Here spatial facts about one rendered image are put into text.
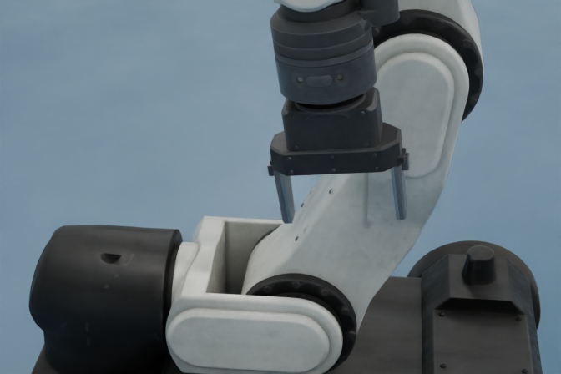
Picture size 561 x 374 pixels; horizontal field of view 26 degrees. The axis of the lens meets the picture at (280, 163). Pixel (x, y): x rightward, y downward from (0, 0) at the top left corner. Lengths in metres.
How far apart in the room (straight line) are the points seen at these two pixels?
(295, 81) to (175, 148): 1.39
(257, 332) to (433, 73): 0.38
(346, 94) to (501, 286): 0.66
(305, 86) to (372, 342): 0.62
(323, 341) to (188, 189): 0.93
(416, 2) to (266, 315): 0.40
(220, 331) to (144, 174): 0.97
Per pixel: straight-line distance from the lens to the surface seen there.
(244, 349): 1.42
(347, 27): 1.04
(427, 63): 1.22
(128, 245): 1.46
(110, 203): 2.26
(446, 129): 1.26
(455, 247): 1.76
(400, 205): 1.13
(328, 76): 1.04
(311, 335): 1.40
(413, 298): 1.69
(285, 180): 1.13
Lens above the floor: 1.13
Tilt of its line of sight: 29 degrees down
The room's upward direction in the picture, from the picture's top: straight up
